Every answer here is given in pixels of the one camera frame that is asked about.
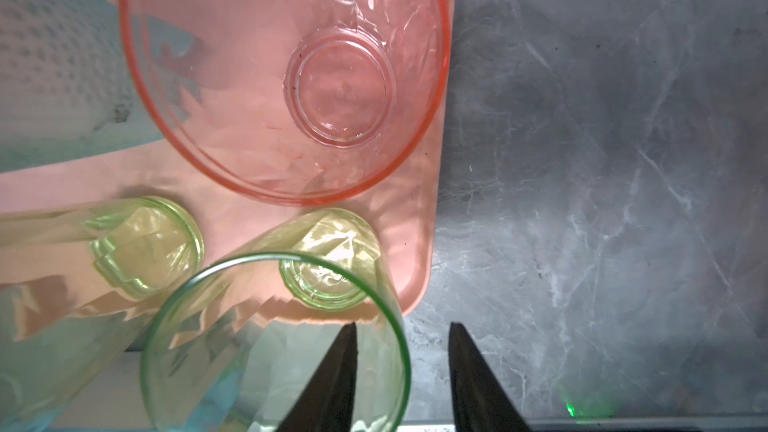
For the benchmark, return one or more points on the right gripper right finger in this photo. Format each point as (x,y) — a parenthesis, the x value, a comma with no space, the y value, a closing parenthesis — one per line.
(479,403)

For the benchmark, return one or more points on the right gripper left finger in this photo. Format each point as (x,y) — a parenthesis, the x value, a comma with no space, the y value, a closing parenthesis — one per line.
(327,402)

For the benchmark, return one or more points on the green short glass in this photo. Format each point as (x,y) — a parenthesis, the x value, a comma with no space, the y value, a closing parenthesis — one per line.
(235,346)

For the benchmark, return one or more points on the light green tall glass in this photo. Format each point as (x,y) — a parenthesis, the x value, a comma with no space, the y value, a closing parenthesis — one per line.
(78,286)

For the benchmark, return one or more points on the pink plastic tray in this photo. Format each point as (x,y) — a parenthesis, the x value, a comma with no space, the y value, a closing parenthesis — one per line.
(402,207)

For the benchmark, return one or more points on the pink short glass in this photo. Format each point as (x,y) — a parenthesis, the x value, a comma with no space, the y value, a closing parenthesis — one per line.
(290,102)

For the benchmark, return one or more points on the teal tall glass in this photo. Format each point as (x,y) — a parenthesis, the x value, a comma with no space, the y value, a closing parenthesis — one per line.
(66,91)

